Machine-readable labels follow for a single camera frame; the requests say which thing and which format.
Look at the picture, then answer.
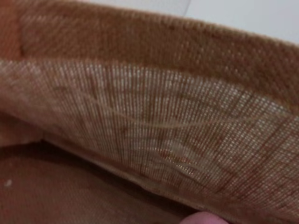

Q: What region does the pink toy peach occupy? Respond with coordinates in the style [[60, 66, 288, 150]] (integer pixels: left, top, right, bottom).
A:
[[181, 210, 225, 224]]

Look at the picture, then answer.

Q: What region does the brown jute handbag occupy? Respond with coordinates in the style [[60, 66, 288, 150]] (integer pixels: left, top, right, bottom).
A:
[[0, 0, 299, 224]]

